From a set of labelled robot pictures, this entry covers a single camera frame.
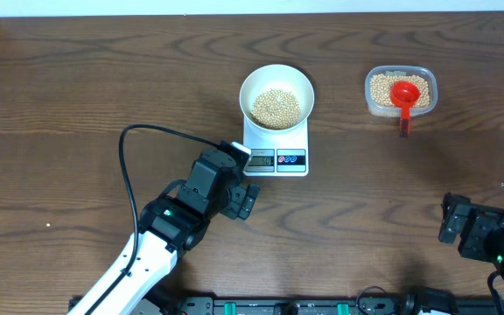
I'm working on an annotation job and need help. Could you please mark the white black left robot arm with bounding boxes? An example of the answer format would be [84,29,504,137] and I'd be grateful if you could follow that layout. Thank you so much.
[69,142,260,314]

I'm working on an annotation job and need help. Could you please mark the pile of soybeans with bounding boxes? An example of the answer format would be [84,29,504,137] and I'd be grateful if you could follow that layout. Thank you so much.
[369,73,431,108]

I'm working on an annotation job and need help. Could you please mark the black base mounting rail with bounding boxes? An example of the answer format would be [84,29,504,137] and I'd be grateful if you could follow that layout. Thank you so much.
[67,286,504,315]

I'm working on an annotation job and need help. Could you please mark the soybeans in white bowl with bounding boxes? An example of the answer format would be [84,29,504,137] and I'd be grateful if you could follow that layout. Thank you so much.
[251,89,301,130]

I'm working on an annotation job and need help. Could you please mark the white digital kitchen scale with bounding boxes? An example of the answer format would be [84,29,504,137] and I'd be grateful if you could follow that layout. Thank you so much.
[243,118,309,177]

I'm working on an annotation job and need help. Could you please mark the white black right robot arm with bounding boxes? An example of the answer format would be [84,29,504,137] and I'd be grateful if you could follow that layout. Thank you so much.
[438,192,504,281]

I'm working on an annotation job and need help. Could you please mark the white round bowl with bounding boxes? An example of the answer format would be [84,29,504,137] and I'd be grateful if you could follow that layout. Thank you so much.
[239,64,315,130]

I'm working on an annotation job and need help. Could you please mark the red plastic measuring scoop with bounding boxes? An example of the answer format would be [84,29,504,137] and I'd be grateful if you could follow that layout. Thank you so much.
[389,81,421,138]

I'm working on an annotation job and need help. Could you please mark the clear plastic food container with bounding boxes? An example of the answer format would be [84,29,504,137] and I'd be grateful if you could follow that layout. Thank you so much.
[365,66,438,118]

